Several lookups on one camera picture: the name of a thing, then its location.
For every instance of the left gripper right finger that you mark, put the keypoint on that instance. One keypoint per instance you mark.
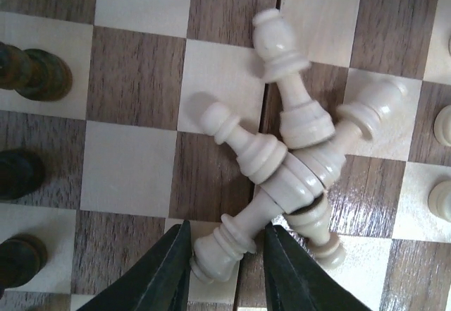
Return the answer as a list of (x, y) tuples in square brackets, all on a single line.
[(294, 281)]

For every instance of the white bishop lying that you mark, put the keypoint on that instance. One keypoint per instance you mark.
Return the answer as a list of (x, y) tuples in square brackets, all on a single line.
[(303, 121)]

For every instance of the dark pawn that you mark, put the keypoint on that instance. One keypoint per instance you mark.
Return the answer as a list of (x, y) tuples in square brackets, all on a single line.
[(23, 256), (34, 74), (22, 173)]

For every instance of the white pawn lying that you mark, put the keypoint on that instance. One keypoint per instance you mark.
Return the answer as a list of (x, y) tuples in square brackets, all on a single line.
[(312, 223), (258, 155)]

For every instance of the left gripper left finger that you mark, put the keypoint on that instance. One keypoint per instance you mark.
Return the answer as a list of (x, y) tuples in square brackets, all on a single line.
[(160, 280)]

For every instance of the white queen lying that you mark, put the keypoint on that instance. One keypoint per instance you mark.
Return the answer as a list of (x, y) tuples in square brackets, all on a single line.
[(302, 177)]

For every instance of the wooden chess board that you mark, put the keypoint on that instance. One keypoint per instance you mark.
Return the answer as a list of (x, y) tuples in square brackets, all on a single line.
[(125, 163)]

